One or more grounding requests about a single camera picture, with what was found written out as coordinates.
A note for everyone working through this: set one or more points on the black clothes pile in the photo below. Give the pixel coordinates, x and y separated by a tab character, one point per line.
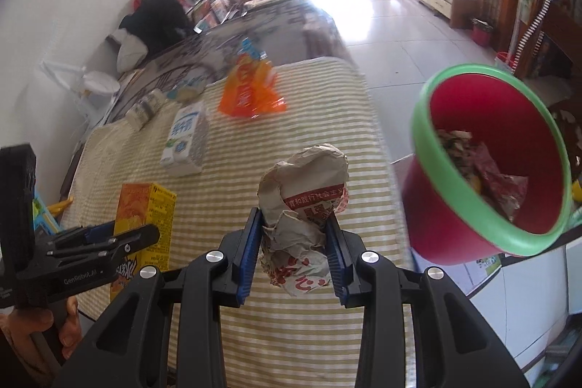
159	22

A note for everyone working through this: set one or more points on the crumpled blue white wrapper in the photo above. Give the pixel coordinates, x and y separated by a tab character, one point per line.
188	90

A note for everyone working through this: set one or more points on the newspaper ball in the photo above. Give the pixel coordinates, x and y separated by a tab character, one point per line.
302	188

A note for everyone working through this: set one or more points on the orange snack bag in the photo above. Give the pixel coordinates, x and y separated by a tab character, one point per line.
250	90

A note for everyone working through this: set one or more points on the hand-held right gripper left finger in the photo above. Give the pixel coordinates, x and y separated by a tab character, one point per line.
248	251

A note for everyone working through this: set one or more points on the red bin with green rim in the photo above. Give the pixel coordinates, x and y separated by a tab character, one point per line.
441	210

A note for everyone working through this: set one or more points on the yellow green toy blocks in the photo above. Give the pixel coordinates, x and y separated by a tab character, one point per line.
45	215

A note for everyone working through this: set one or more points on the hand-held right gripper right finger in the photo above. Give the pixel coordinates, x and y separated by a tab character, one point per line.
337	260

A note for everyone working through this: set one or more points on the red dustpan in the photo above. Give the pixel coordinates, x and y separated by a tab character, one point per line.
505	63

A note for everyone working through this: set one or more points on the yellow striped cloth mat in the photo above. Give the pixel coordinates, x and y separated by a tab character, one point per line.
291	133

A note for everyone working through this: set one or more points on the white desk lamp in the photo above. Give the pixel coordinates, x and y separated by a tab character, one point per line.
97	85

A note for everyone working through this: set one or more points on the white milk carton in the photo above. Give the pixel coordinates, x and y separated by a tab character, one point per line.
184	138

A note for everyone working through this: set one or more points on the clear plastic bottle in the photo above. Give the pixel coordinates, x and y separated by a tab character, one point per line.
148	110

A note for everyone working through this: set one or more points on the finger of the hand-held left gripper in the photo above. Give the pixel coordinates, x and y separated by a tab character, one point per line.
93	231
132	240

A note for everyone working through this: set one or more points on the small red bucket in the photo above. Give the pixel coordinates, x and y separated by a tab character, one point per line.
482	34

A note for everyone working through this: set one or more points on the clear magazine rack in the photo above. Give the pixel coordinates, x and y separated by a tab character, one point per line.
213	4

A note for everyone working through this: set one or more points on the white pillow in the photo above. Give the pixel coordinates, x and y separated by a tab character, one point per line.
132	51

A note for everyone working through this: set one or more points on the person's left hand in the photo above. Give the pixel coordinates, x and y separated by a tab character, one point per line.
68	324

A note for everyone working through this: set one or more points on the yellow orange snack box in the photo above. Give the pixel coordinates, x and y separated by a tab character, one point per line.
141	206

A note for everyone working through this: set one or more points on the grey floral blanket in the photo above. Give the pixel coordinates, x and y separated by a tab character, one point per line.
273	33

